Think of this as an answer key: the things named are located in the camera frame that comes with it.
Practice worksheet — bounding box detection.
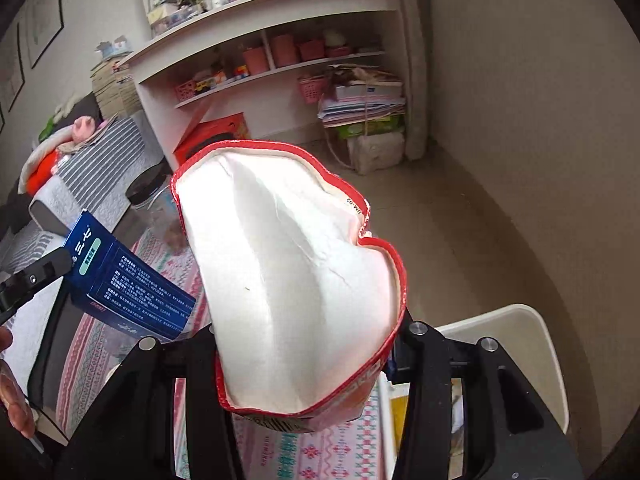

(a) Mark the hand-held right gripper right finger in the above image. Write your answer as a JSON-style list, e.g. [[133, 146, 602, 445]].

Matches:
[[385, 306, 586, 480]]

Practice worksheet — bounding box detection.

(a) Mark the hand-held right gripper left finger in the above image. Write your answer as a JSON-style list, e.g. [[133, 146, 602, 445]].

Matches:
[[55, 327, 246, 480]]

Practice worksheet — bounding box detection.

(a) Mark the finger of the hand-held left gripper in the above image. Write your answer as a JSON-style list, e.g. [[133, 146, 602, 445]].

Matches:
[[27, 285, 76, 448], [0, 247, 73, 326]]

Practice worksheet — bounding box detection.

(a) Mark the blue cardboard box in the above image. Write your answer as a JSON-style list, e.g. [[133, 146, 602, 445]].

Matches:
[[62, 210, 197, 341]]

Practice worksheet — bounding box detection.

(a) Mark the white trash bin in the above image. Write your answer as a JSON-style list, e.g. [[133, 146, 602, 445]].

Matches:
[[375, 304, 571, 480]]

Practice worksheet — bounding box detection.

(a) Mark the red snack bag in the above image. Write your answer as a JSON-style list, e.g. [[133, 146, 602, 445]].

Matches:
[[170, 139, 407, 433]]

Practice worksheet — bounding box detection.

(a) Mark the person's left hand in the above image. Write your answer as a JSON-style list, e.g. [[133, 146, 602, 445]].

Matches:
[[0, 325, 37, 438]]

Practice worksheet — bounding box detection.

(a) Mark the grey sofa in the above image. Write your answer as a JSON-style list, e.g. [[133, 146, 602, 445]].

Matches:
[[0, 92, 171, 271]]

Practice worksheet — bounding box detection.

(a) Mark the orange plush toy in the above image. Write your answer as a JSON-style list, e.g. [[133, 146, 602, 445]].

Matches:
[[25, 152, 63, 193]]

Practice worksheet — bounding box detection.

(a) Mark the striped sofa cover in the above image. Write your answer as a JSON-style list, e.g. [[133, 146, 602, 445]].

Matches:
[[0, 110, 161, 281]]

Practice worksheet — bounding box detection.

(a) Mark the clear jar with black lid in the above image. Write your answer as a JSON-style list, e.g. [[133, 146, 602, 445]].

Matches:
[[125, 165, 188, 253]]

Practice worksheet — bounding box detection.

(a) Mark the patterned pink tablecloth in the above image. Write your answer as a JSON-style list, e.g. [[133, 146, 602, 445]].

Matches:
[[52, 225, 396, 480]]

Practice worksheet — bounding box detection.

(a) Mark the pink plush toy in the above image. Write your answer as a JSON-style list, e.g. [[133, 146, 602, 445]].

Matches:
[[70, 115, 101, 143]]

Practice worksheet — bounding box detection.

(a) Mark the stack of cardboard boxes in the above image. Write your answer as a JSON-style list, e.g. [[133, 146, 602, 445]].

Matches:
[[90, 57, 143, 121]]

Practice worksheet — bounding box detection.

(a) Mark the white plastic bag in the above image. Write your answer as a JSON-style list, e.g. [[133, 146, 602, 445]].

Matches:
[[347, 132, 406, 175]]

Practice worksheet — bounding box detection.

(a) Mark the green packet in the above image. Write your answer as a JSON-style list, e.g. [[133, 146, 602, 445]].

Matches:
[[335, 116, 405, 140]]

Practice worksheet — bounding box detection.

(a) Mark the red cardboard box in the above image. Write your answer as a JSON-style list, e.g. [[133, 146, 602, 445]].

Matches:
[[172, 112, 251, 166]]

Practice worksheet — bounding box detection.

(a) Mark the stack of books and papers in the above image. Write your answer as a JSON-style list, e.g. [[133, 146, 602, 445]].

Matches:
[[317, 64, 407, 128]]

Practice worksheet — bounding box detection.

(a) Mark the pink hanging basket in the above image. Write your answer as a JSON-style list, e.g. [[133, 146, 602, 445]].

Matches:
[[298, 74, 331, 103]]

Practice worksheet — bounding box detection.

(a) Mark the medium black picture frame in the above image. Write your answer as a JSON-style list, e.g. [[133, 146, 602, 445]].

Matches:
[[0, 22, 26, 113]]

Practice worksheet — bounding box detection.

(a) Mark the large black picture frame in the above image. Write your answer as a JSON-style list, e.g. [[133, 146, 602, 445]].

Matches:
[[25, 0, 66, 68]]

